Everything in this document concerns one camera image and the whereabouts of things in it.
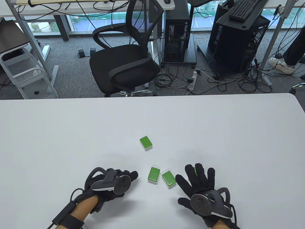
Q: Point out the person's right hand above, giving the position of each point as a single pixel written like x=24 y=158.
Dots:
x=195 y=183

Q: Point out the person's left hand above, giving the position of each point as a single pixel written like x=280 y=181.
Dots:
x=129 y=175

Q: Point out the circle print green mahjong tile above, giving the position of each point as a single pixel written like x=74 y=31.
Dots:
x=194 y=170

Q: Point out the group of green mahjong tiles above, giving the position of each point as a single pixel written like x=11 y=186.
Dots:
x=145 y=142

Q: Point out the person's right forearm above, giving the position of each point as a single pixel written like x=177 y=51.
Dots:
x=222 y=225

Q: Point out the grey left hand controller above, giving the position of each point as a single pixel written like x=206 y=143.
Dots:
x=112 y=184

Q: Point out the grey hand controller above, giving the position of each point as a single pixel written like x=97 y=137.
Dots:
x=112 y=184
x=201 y=204

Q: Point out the grey right hand controller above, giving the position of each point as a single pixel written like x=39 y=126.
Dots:
x=201 y=204

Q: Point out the white power strip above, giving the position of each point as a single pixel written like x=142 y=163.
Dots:
x=193 y=80

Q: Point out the black office chair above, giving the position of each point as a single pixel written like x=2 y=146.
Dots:
x=124 y=62

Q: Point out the black wheeled cart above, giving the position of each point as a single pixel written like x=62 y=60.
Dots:
x=191 y=54

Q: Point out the grey foot pedal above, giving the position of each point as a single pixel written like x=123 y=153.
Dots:
x=92 y=51

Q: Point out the black foot pedal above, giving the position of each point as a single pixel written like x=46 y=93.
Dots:
x=81 y=53

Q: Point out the white step shelf cart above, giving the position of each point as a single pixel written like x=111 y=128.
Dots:
x=28 y=89

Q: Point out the black chair caster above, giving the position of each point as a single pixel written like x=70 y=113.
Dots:
x=295 y=88

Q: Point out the black open computer case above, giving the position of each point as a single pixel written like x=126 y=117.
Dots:
x=233 y=43

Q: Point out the black computer tower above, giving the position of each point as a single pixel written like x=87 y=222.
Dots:
x=176 y=28

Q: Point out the black keyboard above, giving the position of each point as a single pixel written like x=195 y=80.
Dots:
x=245 y=8

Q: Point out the black flat board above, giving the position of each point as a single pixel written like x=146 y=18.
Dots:
x=12 y=35

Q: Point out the aluminium frame post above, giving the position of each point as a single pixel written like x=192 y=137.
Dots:
x=31 y=40
x=276 y=35

